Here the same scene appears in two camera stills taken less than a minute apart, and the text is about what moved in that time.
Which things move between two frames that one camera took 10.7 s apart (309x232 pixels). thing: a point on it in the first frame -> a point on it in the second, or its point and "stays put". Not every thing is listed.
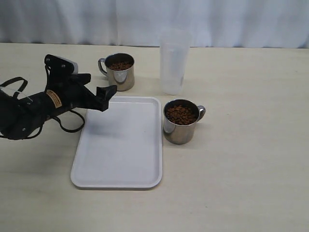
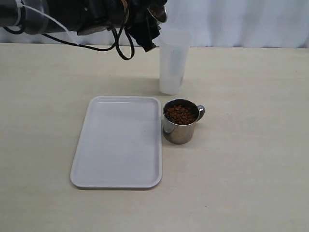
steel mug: (119, 68) -> (159, 12)
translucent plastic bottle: (175, 48) stays put
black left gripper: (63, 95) -> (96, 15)
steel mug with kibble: (180, 117) stays put
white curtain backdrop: (260, 23) stays put
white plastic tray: (120, 148) stays put
